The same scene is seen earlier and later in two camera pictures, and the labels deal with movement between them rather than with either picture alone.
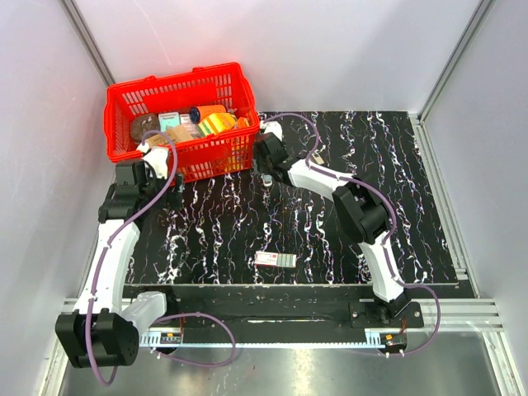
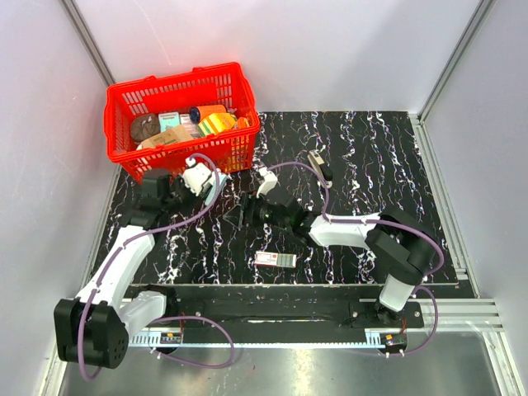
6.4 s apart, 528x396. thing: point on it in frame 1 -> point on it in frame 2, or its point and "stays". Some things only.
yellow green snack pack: [216, 123] stays
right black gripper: [259, 162] -> [251, 206]
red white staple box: [275, 259] stays
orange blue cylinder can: [198, 113] stays
